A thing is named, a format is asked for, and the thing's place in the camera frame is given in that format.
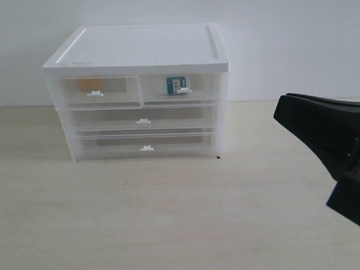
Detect wide clear drawer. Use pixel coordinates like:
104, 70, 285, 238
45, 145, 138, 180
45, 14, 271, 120
70, 107, 218, 132
79, 132, 214, 159

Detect yellow cheese wedge block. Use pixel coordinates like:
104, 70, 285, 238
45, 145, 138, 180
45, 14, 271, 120
76, 78, 104, 91

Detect middle wide clear drawer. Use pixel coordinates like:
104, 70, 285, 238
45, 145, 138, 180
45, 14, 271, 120
70, 107, 218, 132

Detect white bottle teal label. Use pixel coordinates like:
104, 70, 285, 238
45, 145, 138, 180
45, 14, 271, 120
155, 76, 187, 95

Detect white plastic drawer cabinet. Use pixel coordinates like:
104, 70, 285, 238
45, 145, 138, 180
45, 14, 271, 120
43, 23, 230, 162

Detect bottom wide clear drawer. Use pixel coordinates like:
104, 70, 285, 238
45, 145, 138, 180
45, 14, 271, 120
79, 132, 214, 159

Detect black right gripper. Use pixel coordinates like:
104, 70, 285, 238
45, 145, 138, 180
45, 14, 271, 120
273, 93, 359, 225

